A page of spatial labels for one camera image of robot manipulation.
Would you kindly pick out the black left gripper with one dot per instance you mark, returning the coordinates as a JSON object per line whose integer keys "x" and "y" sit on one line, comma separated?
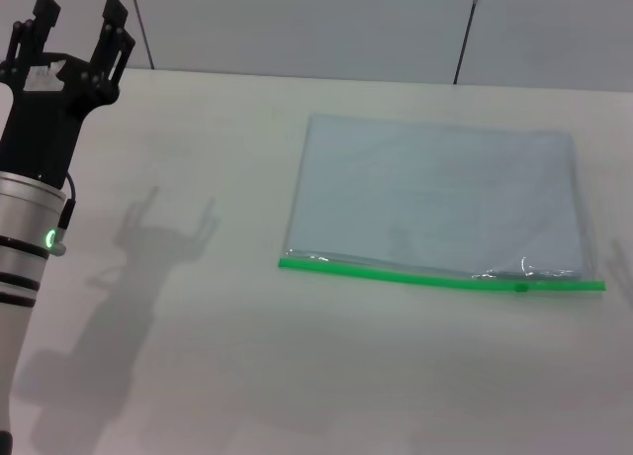
{"x": 42, "y": 128}

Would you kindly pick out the white paper sheets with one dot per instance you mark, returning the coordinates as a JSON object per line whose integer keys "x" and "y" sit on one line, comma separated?
{"x": 430, "y": 188}

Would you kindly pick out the clear green-zipper document bag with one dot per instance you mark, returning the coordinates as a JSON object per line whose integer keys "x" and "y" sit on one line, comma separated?
{"x": 435, "y": 198}

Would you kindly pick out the green zipper slider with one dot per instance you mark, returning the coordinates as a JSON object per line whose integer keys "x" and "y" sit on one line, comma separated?
{"x": 520, "y": 289}

